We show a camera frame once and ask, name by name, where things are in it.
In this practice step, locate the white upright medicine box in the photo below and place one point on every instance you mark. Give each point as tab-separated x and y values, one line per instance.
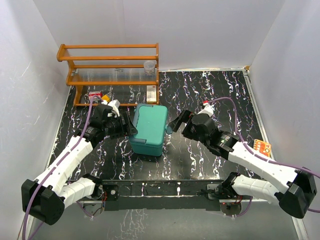
151	94

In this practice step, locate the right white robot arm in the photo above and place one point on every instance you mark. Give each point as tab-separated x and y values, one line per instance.
292	188

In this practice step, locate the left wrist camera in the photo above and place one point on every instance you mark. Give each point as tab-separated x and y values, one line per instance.
114	104

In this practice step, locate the orange blister pack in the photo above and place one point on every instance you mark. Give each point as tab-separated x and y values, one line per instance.
262	147

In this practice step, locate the red white medicine box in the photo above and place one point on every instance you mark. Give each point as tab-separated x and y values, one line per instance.
97	94

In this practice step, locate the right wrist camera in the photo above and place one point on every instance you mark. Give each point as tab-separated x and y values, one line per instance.
207	108

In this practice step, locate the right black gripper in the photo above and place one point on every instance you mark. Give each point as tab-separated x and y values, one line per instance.
184	117

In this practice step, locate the teal medicine kit box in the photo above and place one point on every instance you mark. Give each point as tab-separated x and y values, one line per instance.
150	122

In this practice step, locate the yellow small packet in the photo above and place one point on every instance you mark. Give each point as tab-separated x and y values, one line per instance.
106	98

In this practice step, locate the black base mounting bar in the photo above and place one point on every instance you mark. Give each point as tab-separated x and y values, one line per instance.
164	194

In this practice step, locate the orange wooden shelf rack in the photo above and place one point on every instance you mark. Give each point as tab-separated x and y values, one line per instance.
116	65

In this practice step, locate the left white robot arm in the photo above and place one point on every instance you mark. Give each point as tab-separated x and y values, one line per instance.
46	197

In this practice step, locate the clear plastic measuring cup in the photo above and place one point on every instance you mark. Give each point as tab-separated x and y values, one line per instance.
149	66

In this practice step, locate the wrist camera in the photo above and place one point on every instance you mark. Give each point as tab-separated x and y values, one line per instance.
207	108
114	104

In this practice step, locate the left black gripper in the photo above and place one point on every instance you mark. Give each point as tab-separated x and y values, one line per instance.
130	128

